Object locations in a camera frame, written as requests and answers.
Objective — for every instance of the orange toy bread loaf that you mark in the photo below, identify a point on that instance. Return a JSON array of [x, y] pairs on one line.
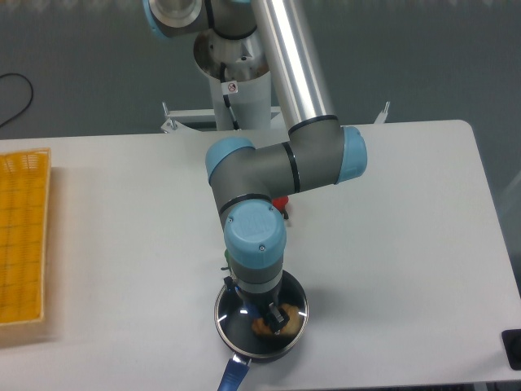
[[261, 328]]

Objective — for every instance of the green toy bell pepper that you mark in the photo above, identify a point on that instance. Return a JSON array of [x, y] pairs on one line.
[[227, 261]]

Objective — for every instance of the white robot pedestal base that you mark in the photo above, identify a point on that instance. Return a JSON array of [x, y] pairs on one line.
[[248, 57]]

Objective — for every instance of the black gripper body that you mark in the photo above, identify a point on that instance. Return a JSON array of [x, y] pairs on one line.
[[254, 303]]

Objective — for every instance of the yellow plastic basket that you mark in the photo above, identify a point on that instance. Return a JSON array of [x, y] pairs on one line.
[[25, 189]]

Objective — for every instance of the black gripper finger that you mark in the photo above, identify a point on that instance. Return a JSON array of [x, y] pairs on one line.
[[276, 318]]

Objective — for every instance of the black pot with blue handle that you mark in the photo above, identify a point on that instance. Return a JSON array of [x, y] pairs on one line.
[[236, 370]]

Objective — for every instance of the black device at table edge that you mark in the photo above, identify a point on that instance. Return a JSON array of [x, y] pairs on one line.
[[511, 342]]

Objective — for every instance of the red toy bell pepper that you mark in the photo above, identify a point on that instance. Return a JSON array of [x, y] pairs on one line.
[[280, 204]]

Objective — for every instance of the glass pot lid blue knob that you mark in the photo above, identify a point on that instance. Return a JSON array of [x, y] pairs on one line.
[[236, 329]]

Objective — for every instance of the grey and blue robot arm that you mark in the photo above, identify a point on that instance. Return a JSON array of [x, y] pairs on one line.
[[244, 179]]

